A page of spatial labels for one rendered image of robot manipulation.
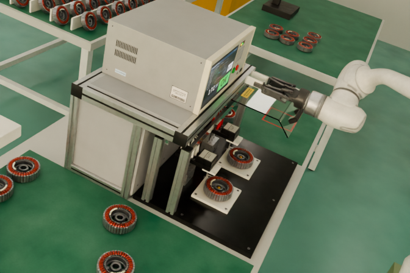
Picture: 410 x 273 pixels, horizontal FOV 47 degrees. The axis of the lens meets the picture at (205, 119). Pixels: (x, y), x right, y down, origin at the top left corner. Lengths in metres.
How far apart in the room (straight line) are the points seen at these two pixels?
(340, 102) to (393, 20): 5.22
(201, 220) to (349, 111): 0.64
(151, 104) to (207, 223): 0.47
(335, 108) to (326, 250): 1.44
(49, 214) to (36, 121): 1.77
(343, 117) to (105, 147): 0.83
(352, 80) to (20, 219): 1.22
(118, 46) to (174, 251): 0.71
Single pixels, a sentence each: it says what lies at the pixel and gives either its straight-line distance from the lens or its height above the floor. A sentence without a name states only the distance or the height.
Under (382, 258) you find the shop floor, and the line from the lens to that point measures 3.16.
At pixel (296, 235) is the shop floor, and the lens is 2.97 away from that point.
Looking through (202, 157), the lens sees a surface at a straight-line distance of 1.72.
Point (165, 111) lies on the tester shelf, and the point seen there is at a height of 1.11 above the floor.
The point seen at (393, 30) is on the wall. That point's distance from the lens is 6.92.
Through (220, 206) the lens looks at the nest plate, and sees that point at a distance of 1.75.
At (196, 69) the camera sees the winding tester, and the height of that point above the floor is 1.27.
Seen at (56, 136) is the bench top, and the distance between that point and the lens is 1.99.
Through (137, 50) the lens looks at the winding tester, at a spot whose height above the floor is 1.25.
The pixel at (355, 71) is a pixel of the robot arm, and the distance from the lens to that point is 1.77.
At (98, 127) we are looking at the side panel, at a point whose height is 0.98.
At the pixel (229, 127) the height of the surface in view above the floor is 0.92.
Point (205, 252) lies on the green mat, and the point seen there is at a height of 0.75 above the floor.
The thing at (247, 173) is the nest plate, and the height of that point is 0.78.
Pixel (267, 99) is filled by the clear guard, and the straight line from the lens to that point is 1.92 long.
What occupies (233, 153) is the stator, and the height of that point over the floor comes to 0.82.
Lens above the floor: 1.94
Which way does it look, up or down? 32 degrees down
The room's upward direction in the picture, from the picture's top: 16 degrees clockwise
